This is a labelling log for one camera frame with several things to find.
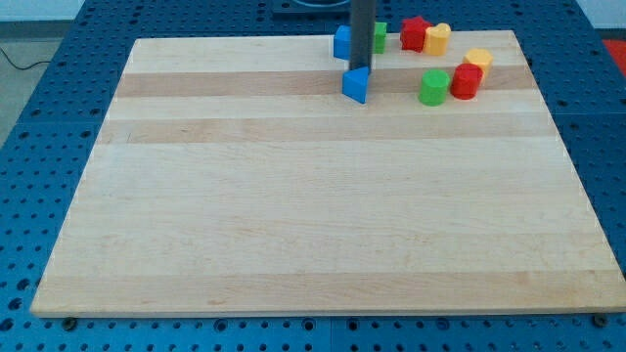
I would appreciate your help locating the blue triangle block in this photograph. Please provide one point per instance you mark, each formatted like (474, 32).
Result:
(354, 84)

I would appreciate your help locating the blue cube block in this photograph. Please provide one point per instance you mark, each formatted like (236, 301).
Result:
(341, 42)

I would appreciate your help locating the light wooden board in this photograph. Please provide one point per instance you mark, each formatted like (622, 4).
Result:
(231, 177)

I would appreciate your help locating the green cylinder block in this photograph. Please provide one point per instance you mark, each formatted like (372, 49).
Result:
(434, 87)

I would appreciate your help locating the green block behind rod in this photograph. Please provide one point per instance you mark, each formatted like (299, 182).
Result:
(380, 33)

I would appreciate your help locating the red star block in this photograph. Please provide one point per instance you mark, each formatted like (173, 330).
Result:
(412, 33)

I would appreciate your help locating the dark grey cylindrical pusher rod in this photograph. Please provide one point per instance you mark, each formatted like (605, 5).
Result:
(362, 33)

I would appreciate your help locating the yellow heart block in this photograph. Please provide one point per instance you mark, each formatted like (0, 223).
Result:
(437, 39)

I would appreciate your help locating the red cylinder block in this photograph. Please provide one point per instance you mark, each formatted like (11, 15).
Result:
(466, 81)

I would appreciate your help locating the yellow hexagon block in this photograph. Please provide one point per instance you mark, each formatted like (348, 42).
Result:
(481, 58)

